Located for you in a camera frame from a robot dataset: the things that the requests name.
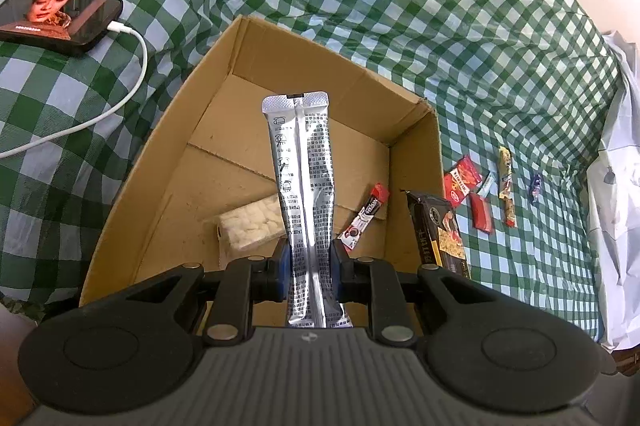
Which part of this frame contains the silver stick snack packet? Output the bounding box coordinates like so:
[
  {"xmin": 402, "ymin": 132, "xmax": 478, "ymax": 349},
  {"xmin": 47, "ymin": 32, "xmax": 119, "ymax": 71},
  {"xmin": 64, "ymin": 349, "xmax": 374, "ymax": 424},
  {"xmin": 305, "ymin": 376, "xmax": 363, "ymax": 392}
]
[{"xmin": 262, "ymin": 92, "xmax": 352, "ymax": 328}]

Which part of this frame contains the purple candy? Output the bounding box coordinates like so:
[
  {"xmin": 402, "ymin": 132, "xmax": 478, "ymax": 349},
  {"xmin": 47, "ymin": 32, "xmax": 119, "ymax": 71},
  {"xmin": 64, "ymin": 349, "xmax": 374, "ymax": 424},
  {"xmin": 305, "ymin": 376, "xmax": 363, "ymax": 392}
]
[{"xmin": 528, "ymin": 172, "xmax": 542, "ymax": 204}]

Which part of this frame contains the red white coffee stick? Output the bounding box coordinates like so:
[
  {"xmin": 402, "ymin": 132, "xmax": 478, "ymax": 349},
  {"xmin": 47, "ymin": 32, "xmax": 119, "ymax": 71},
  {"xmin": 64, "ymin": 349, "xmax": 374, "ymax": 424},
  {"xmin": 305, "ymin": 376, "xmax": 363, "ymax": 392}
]
[{"xmin": 338, "ymin": 183, "xmax": 390, "ymax": 253}]

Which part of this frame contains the white rice cracker bar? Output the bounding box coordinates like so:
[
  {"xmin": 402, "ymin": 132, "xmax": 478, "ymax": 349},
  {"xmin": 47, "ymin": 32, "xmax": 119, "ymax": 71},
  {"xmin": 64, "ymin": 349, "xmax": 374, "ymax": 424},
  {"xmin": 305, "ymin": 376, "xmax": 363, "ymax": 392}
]
[{"xmin": 215, "ymin": 194, "xmax": 285, "ymax": 253}]

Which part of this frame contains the black gold chocolate box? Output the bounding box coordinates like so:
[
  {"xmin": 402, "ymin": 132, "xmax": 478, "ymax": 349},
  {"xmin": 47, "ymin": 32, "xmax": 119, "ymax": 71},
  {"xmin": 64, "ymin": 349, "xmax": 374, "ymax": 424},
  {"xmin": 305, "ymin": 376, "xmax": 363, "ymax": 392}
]
[{"xmin": 404, "ymin": 190, "xmax": 471, "ymax": 279}]

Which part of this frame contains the brown cardboard box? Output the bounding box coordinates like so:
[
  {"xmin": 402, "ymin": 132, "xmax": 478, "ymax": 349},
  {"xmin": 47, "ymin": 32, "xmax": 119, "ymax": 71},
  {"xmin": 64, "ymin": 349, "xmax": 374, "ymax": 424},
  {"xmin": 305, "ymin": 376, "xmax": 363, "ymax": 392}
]
[{"xmin": 80, "ymin": 17, "xmax": 442, "ymax": 304}]

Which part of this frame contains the small red wrapped bar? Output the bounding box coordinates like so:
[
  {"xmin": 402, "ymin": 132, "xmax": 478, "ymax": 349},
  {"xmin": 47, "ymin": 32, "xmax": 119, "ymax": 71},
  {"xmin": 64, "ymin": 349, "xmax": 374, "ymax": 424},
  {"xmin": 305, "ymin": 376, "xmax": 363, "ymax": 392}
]
[{"xmin": 469, "ymin": 192, "xmax": 494, "ymax": 235}]

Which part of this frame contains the red snack packet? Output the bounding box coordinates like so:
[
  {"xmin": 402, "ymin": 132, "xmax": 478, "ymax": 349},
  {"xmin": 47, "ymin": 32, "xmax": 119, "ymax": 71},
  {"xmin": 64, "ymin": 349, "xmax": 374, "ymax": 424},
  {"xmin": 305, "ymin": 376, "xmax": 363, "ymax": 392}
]
[{"xmin": 442, "ymin": 155, "xmax": 483, "ymax": 209}]

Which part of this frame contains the light blue small candy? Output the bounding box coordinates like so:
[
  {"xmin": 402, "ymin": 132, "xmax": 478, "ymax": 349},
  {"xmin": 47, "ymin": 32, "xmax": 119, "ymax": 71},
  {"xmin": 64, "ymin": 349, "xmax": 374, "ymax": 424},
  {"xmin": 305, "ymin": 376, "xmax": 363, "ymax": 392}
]
[{"xmin": 476, "ymin": 172, "xmax": 496, "ymax": 199}]

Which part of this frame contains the yellow red candy bar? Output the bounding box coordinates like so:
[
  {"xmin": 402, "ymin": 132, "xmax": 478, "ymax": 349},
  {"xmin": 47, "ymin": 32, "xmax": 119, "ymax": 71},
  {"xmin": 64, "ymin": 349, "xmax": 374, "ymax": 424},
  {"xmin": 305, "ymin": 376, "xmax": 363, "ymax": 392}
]
[{"xmin": 498, "ymin": 147, "xmax": 516, "ymax": 228}]

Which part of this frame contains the white printed cloth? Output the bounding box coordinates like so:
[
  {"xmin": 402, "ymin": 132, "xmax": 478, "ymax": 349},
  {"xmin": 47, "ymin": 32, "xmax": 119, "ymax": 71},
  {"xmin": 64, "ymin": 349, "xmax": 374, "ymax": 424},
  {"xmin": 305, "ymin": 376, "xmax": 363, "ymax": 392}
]
[{"xmin": 587, "ymin": 32, "xmax": 640, "ymax": 351}]

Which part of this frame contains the green checkered sofa cover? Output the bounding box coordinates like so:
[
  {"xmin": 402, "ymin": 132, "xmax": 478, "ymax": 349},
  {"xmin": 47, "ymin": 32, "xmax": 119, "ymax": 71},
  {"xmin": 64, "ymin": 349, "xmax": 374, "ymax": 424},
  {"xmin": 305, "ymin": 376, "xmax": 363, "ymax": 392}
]
[{"xmin": 1, "ymin": 0, "xmax": 622, "ymax": 339}]

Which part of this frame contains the black smartphone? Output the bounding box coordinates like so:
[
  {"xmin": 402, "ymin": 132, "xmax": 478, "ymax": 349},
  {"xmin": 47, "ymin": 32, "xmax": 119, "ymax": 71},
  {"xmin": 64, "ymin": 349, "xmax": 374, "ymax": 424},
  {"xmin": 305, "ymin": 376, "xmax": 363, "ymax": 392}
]
[{"xmin": 0, "ymin": 0, "xmax": 124, "ymax": 56}]

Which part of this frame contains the white charging cable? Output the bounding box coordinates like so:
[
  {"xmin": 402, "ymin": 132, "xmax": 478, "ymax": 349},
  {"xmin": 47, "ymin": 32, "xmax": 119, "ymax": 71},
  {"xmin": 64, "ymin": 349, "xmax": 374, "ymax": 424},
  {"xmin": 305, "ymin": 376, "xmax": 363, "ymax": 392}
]
[{"xmin": 0, "ymin": 20, "xmax": 150, "ymax": 160}]

